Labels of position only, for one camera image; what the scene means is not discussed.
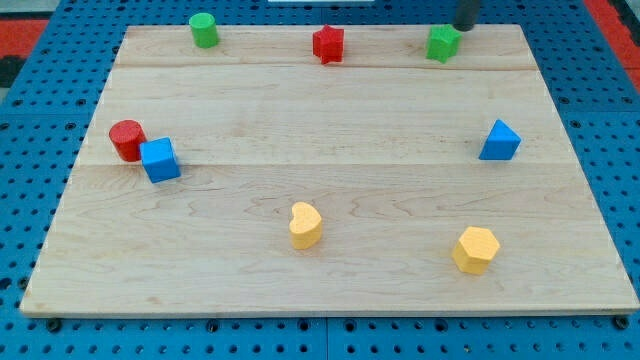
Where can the red cylinder block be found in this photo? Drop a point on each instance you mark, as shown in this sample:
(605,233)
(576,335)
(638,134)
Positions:
(126,136)

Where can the light wooden board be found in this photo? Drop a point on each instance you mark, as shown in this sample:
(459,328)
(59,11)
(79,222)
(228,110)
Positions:
(385,145)

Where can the blue cube block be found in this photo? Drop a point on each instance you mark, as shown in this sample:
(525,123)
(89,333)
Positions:
(159,160)

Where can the green cylinder block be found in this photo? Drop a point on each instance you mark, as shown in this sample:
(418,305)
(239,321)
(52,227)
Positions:
(204,30)

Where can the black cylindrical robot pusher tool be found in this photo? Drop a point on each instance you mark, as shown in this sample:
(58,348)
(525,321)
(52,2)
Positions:
(466,14)

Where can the green star block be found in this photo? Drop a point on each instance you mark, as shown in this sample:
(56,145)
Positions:
(442,42)

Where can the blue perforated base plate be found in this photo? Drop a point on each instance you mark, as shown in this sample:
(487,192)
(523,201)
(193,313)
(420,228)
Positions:
(47,111)

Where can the yellow hexagon block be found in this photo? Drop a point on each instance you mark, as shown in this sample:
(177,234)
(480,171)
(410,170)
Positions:
(475,250)

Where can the blue triangle block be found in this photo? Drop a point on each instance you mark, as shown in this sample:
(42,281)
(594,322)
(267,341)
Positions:
(501,143)

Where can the yellow heart block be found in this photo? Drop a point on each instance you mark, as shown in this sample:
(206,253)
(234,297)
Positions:
(305,227)

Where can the red star block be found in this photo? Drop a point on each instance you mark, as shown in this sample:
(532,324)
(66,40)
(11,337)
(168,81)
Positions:
(328,44)

